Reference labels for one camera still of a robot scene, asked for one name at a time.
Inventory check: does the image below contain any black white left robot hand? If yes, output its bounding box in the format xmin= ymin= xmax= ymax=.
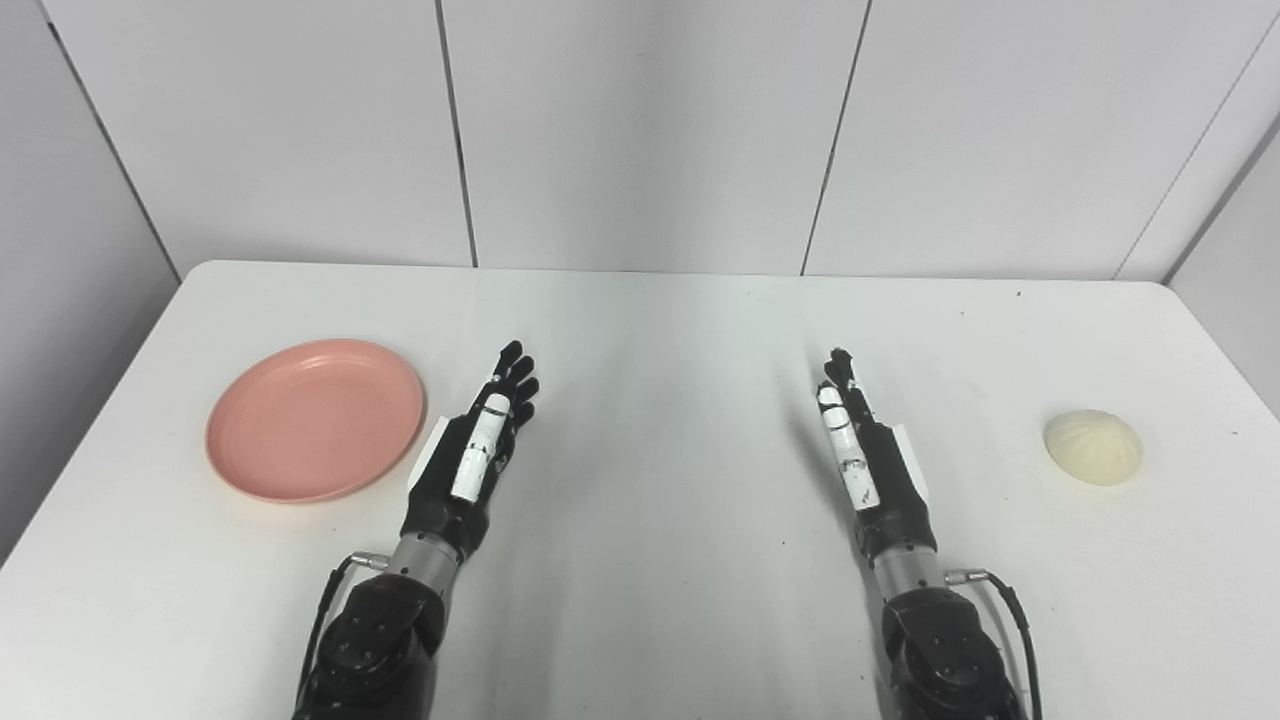
xmin=400 ymin=340 xmax=541 ymax=561

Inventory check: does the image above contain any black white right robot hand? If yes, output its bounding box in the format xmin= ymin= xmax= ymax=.
xmin=815 ymin=347 xmax=941 ymax=561

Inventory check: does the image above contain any pink round plate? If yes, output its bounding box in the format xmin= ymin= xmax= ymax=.
xmin=205 ymin=338 xmax=428 ymax=504

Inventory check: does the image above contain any white steamed bun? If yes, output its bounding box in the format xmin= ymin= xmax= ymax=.
xmin=1043 ymin=408 xmax=1144 ymax=488

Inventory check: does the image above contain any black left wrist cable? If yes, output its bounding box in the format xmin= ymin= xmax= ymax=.
xmin=298 ymin=549 xmax=390 ymax=706

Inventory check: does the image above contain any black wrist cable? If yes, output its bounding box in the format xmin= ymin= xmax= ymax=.
xmin=298 ymin=549 xmax=390 ymax=706
xmin=945 ymin=567 xmax=1044 ymax=720

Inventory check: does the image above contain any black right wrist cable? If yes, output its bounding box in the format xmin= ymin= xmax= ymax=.
xmin=945 ymin=567 xmax=1044 ymax=720

